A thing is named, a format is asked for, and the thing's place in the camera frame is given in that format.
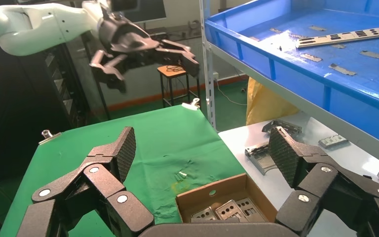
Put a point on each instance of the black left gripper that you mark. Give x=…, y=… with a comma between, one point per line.
x=124, y=39

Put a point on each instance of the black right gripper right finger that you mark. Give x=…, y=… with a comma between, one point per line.
x=333, y=183

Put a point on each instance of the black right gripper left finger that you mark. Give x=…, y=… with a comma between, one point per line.
x=98, y=183

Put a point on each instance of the silver perforated metal shield plate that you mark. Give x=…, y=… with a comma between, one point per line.
x=228, y=209
x=340, y=37
x=204, y=214
x=251, y=211

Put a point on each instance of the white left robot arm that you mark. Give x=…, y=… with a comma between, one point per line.
x=39, y=26

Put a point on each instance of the brown cardboard box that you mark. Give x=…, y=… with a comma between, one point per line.
x=196, y=199

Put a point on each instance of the blue plastic tray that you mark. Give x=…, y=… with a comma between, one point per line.
x=356, y=85

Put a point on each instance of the black stool with wooden seat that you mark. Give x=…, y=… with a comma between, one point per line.
x=171, y=70

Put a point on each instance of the small ridged grey metal part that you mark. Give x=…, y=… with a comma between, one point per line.
x=333, y=141

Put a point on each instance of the dark computer monitor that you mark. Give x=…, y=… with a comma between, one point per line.
x=143, y=9

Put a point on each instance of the grey perforated shelf leg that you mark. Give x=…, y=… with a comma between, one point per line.
x=209, y=81

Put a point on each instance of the green cloth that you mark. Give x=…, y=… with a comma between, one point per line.
x=163, y=137

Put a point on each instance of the flat grey stamped metal plate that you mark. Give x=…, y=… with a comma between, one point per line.
x=258, y=158

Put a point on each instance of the black equipment rack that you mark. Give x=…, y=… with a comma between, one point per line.
x=62, y=91

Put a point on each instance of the white board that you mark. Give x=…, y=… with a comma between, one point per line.
x=238, y=144

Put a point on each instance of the yellow plastic bag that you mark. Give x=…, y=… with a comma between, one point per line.
x=264, y=104

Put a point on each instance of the grey tape piece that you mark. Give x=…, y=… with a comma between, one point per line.
x=338, y=46
x=317, y=28
x=311, y=57
x=276, y=30
x=342, y=69
x=375, y=55

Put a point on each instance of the grey folded metal bracket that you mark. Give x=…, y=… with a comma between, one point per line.
x=284, y=126

